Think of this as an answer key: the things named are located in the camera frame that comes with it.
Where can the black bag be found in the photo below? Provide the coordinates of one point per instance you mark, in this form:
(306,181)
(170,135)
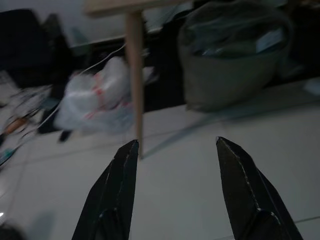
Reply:
(25,45)

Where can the white plastic bag red print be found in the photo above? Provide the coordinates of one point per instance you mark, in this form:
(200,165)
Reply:
(87,105)

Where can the light wooden dining table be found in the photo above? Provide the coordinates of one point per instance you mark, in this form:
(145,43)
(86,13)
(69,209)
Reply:
(136,75)

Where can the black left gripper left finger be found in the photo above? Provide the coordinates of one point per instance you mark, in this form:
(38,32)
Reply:
(115,200)

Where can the grey-green fabric basket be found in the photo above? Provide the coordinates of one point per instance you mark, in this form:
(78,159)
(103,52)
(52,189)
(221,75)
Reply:
(225,82)

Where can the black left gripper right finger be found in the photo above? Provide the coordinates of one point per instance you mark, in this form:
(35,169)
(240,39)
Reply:
(252,200)

